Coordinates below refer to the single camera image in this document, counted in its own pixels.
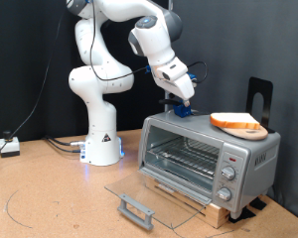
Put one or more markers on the black foam pad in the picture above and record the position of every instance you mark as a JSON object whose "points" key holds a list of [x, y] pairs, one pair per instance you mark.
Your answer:
{"points": [[258, 203], [241, 214]]}

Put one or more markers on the wooden block base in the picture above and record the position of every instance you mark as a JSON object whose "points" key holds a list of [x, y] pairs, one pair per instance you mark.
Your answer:
{"points": [[215, 214]]}

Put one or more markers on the round wooden cutting board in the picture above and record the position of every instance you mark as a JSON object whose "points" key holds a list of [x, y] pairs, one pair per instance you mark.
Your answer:
{"points": [[251, 134]]}

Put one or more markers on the black backdrop curtain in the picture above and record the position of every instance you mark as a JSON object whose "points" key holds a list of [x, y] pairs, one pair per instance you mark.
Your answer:
{"points": [[23, 49]]}

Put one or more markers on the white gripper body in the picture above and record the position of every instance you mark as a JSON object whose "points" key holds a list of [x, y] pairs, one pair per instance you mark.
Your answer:
{"points": [[180, 87]]}

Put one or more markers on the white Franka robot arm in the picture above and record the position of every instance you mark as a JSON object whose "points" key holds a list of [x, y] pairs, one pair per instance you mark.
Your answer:
{"points": [[102, 125]]}

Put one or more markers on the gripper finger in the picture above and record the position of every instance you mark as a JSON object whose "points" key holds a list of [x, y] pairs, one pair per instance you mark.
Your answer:
{"points": [[186, 103]]}

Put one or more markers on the wrist camera on blue mount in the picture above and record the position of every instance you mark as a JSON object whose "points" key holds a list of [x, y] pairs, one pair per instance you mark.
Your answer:
{"points": [[192, 80]]}

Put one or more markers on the slice of white bread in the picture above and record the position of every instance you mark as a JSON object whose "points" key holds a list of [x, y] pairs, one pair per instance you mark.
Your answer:
{"points": [[233, 119]]}

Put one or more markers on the vertical metal pole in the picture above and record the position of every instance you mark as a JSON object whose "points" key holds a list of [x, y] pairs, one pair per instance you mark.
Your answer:
{"points": [[170, 4]]}

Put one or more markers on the silver oven knob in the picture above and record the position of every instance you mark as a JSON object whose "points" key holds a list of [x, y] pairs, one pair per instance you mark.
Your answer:
{"points": [[228, 172], [224, 194]]}

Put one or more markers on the black metal bookend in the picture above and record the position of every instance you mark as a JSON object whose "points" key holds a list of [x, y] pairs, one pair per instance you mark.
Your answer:
{"points": [[251, 95]]}

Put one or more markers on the silver toaster oven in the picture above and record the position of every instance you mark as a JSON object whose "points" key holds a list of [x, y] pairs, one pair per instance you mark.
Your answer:
{"points": [[202, 127]]}

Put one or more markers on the emergency stop button box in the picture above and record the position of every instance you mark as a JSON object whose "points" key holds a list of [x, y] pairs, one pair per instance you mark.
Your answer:
{"points": [[9, 147]]}

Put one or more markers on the spatula with blue grip block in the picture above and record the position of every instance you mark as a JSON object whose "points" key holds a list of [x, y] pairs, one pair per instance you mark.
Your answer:
{"points": [[182, 110]]}

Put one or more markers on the grey backdrop curtain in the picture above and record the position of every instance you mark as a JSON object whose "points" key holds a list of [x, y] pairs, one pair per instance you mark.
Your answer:
{"points": [[238, 39]]}

